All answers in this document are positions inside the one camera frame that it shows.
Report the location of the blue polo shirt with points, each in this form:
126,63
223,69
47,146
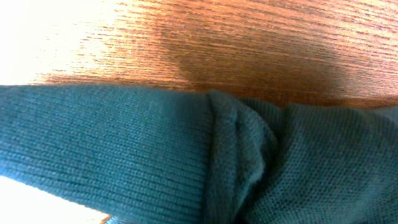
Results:
147,155

